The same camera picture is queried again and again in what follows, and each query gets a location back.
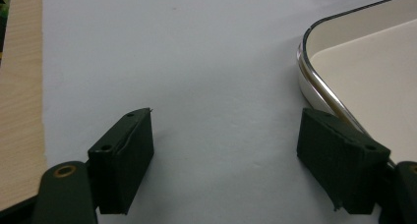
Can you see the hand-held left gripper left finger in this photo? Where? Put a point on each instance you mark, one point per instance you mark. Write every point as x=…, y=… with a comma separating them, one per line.
x=121, y=165

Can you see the white tray with metal rim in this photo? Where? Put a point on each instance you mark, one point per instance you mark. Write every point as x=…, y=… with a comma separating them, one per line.
x=367, y=86

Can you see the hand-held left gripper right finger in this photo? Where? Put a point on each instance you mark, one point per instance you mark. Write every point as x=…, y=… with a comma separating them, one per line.
x=341, y=161

